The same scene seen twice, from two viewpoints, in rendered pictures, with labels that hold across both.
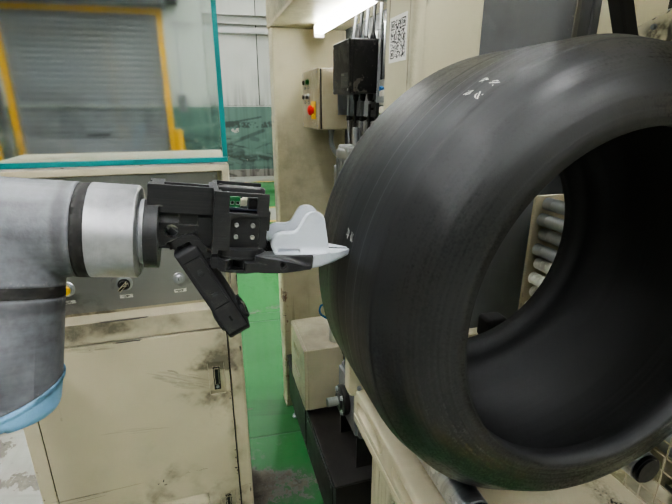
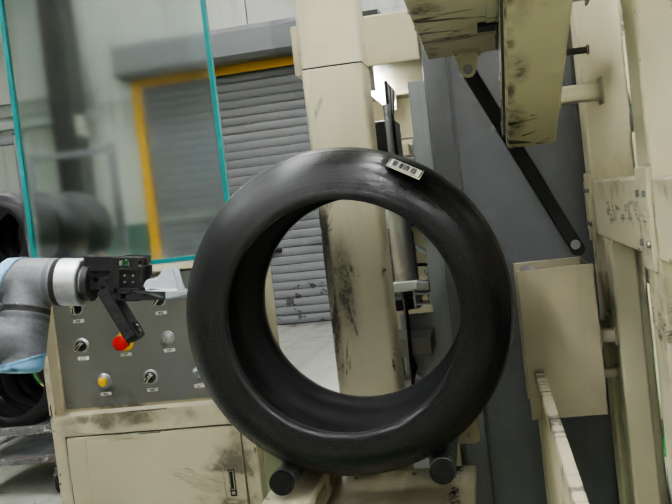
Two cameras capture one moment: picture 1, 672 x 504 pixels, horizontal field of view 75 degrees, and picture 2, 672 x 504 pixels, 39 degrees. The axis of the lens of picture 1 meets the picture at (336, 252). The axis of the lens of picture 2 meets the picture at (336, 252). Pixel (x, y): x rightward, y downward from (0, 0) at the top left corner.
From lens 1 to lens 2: 1.41 m
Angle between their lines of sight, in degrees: 29
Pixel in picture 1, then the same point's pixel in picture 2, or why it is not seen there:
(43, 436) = not seen: outside the picture
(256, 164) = not seen: hidden behind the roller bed
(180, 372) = (196, 471)
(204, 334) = (218, 430)
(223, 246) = (116, 286)
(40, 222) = (37, 275)
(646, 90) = (306, 183)
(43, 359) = (34, 340)
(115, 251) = (66, 288)
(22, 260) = (30, 292)
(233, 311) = (127, 326)
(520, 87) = (245, 190)
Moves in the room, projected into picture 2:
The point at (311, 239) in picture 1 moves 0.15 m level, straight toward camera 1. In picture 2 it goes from (166, 283) to (118, 294)
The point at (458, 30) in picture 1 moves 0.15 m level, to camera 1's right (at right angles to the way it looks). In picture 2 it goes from (346, 131) to (414, 121)
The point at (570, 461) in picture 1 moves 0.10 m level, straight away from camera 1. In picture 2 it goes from (335, 435) to (383, 422)
